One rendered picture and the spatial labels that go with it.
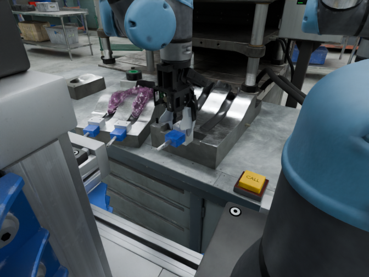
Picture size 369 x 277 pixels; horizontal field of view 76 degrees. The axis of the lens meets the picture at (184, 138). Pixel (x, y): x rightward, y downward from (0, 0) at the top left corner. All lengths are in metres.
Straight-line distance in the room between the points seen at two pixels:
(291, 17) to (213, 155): 0.93
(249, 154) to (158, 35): 0.59
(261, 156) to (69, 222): 0.74
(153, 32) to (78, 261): 0.30
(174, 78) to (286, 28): 0.97
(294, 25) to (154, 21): 1.13
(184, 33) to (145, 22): 0.19
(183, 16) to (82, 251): 0.46
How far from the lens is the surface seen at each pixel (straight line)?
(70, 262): 0.21
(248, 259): 0.23
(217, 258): 0.30
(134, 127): 0.90
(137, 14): 0.37
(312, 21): 0.60
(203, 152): 0.75
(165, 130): 0.84
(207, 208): 0.90
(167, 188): 0.96
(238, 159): 0.83
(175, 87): 0.58
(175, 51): 0.55
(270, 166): 0.83
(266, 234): 0.18
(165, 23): 0.38
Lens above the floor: 1.29
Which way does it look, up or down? 33 degrees down
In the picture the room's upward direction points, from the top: straight up
